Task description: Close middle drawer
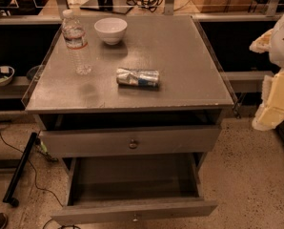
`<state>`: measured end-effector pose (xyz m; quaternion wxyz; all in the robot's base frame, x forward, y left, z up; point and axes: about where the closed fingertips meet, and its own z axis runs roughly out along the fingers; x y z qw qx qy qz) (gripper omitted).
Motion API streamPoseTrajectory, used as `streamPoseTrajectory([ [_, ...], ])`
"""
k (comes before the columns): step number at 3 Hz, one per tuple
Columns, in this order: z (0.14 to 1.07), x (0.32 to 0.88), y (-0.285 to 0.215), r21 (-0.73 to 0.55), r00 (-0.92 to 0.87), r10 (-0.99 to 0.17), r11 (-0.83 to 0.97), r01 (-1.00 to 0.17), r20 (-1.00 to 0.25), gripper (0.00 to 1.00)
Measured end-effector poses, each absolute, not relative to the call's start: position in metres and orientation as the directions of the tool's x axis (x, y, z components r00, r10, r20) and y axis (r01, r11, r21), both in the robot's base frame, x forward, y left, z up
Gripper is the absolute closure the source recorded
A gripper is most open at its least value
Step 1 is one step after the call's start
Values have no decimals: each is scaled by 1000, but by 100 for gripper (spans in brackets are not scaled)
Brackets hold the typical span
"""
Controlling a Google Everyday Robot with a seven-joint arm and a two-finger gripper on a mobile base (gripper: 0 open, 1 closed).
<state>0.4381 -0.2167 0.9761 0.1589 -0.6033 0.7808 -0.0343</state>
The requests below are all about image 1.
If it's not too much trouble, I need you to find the grey drawer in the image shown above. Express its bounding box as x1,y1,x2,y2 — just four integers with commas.
40,125,221,157
51,154,217,225

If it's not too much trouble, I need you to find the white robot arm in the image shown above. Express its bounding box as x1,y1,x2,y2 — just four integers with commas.
249,14,284,131

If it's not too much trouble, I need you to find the grey drawer cabinet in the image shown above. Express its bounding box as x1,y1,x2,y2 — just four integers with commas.
21,14,238,164

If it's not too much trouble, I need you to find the grey top drawer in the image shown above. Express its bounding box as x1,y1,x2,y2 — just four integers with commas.
40,125,221,157

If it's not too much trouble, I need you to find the grey side shelf beam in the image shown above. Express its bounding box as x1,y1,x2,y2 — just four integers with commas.
225,71,274,93

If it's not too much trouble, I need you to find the crushed silver blue can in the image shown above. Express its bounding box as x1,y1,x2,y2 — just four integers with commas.
116,68,159,88

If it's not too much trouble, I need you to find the white ceramic bowl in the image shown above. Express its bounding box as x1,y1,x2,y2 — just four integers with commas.
94,17,128,45

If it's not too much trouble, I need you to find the black monitor stand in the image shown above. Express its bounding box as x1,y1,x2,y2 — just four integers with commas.
80,0,133,14

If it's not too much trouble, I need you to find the clear plastic water bottle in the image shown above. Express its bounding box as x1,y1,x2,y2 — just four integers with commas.
62,10,91,74

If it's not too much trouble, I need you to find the black bar on floor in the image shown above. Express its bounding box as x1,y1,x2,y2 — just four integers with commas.
3,133,37,207

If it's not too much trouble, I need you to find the bowl with dark contents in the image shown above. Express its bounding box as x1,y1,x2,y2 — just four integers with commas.
0,66,15,86

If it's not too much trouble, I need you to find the black floor cable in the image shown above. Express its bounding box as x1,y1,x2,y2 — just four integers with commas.
0,119,65,229

